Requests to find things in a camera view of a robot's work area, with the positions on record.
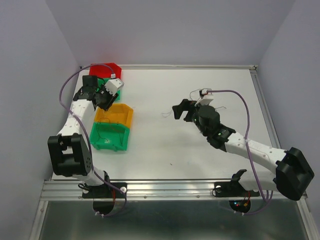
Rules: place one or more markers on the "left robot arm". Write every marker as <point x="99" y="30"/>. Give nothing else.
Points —
<point x="70" y="150"/>

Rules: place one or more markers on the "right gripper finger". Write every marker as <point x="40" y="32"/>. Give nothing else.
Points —
<point x="183" y="106"/>
<point x="189" y="115"/>

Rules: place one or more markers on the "aluminium front rail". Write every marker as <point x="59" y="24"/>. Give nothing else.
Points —
<point x="144" y="190"/>

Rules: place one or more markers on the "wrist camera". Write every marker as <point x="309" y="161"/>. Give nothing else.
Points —
<point x="113" y="85"/>
<point x="205" y="97"/>

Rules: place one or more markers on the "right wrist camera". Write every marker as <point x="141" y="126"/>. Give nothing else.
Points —
<point x="205" y="97"/>

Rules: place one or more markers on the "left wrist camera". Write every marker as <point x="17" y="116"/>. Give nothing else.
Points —
<point x="113" y="85"/>

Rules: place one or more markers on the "aluminium back rail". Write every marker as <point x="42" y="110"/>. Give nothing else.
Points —
<point x="185" y="66"/>

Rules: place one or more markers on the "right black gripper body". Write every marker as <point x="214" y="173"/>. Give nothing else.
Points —
<point x="196" y="119"/>

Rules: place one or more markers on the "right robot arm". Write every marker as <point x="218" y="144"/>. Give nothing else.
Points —
<point x="289" y="171"/>

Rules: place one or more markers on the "far green plastic bin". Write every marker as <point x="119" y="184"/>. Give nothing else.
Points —
<point x="119" y="93"/>

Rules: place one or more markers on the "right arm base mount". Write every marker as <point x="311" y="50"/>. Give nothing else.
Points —
<point x="233" y="189"/>

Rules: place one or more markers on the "yellow plastic bin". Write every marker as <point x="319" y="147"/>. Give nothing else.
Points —
<point x="118" y="113"/>

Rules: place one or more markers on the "near green plastic bin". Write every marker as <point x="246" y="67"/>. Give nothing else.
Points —
<point x="109" y="136"/>

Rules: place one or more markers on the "aluminium right side rail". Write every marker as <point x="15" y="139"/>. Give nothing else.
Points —
<point x="270" y="120"/>

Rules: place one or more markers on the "aluminium rail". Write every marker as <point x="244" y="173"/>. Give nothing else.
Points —
<point x="144" y="190"/>
<point x="270" y="120"/>
<point x="185" y="66"/>

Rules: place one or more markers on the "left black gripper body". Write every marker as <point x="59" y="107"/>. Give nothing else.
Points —
<point x="106" y="99"/>

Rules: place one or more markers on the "red plastic bin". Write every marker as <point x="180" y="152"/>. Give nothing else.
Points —
<point x="106" y="72"/>

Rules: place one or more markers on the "green plastic bin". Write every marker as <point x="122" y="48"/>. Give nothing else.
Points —
<point x="109" y="136"/>
<point x="119" y="93"/>

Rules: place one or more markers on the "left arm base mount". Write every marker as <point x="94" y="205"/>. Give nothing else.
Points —
<point x="105" y="197"/>

